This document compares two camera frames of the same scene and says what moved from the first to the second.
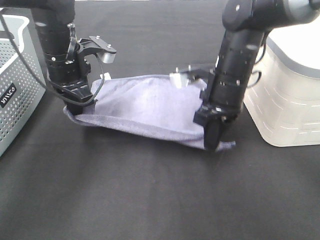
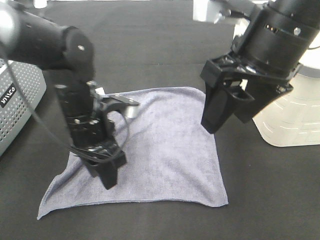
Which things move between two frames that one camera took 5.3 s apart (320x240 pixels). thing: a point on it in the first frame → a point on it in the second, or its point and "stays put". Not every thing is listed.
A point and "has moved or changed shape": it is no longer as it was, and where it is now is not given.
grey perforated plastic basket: [22, 82] stays put
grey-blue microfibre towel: [148, 103] has moved or changed shape
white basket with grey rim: [283, 95] stays put
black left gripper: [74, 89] → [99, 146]
